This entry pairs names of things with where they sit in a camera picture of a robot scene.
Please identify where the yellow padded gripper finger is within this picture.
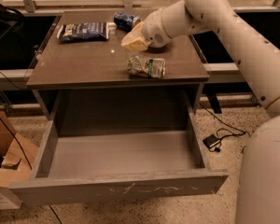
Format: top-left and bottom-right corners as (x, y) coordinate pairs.
(124, 21), (144, 41)
(121, 33), (148, 51)

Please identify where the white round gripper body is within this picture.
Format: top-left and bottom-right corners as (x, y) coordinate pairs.
(141, 8), (171, 49)

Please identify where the crushed silver 7up can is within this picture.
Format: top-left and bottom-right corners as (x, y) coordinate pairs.
(127, 55), (166, 78)

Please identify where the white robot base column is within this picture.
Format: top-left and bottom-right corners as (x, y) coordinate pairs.
(235, 116), (280, 224)

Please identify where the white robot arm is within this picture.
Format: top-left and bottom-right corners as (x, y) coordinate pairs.
(121, 0), (280, 117)

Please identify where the blue soda can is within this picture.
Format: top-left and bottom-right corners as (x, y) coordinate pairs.
(113, 11), (141, 32)

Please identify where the grey cabinet with glossy top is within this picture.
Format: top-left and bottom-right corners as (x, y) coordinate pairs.
(26, 8), (210, 137)

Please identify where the open grey top drawer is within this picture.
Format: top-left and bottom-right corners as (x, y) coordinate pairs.
(8, 91), (230, 206)

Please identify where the blue chip bag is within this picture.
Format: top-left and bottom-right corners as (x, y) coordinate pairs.
(57, 22), (109, 42)

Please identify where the small black power adapter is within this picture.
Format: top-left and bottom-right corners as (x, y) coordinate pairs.
(203, 134), (220, 148)

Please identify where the brown cardboard box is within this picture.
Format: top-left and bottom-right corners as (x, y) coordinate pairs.
(0, 112), (38, 188)

